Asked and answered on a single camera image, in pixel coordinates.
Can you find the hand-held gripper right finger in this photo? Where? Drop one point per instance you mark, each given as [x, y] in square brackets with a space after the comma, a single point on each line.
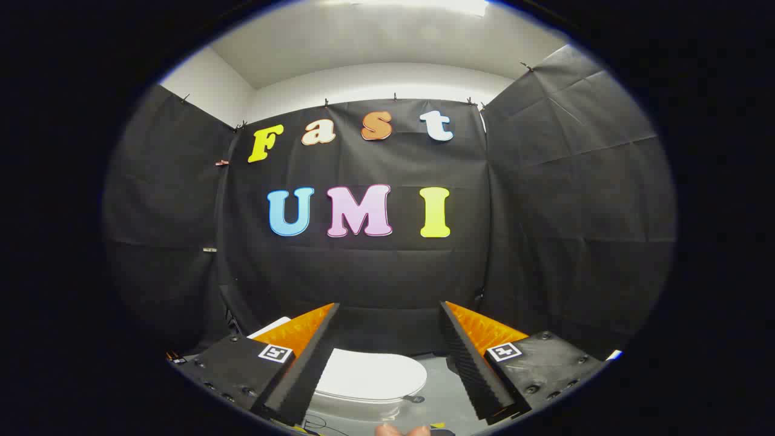
[469, 369]

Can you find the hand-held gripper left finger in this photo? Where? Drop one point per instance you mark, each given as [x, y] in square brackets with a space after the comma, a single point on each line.
[315, 363]

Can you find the white toilet lid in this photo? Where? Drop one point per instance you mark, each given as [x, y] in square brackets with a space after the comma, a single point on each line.
[369, 375]

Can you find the white toilet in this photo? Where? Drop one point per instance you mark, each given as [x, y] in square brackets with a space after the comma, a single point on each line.
[362, 412]

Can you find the black backdrop cloth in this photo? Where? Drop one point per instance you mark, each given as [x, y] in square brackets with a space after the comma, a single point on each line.
[375, 272]

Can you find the ceiling light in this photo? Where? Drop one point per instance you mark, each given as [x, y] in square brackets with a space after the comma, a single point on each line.
[448, 6]

